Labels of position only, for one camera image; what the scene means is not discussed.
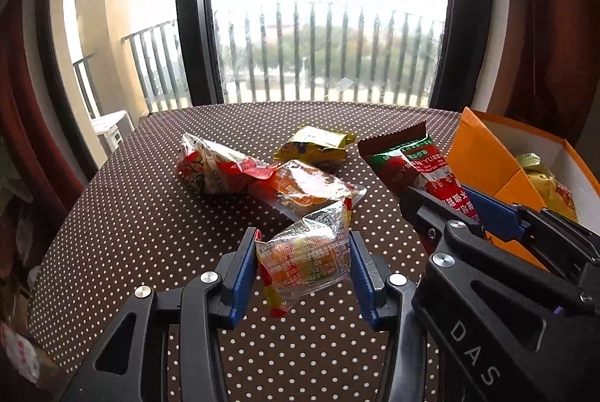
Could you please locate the orange cardboard box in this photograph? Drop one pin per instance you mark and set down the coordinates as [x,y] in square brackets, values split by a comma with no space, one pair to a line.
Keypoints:
[483,158]

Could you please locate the small yellow snack packet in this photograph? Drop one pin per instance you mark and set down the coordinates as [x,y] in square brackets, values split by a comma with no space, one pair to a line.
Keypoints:
[529,160]

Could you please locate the brown polka dot tablecloth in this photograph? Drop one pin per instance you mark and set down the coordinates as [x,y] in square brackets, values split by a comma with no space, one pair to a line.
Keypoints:
[140,219]

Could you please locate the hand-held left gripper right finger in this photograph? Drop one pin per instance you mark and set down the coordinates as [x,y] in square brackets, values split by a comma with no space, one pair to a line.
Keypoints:
[361,285]

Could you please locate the clear red orange snack packet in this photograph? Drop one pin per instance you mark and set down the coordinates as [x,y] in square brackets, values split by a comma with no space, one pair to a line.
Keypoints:
[304,256]

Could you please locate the balcony railing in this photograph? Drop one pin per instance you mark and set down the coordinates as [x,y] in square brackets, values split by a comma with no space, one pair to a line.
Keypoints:
[297,55]

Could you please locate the yellow printed snack packet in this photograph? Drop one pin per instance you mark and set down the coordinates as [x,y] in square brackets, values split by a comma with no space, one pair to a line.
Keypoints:
[314,144]

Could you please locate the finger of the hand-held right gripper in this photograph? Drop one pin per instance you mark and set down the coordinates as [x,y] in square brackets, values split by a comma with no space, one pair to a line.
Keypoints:
[497,214]
[422,207]

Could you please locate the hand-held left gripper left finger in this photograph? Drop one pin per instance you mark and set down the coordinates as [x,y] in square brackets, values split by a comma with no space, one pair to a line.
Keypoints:
[243,280]

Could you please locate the red white clear snack packet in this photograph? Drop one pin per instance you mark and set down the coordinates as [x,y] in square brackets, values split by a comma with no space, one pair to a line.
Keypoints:
[211,170]

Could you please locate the brown curtain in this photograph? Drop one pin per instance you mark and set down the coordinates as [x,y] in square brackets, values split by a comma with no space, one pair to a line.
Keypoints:
[553,31]
[18,102]

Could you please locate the white red plastic bag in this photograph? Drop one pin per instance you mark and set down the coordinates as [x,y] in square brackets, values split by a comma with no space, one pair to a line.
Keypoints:
[18,350]

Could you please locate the white plastic stool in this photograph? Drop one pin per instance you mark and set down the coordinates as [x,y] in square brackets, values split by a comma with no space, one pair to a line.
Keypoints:
[110,130]

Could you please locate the black window frame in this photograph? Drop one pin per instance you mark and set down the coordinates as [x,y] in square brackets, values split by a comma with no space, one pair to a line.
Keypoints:
[197,31]

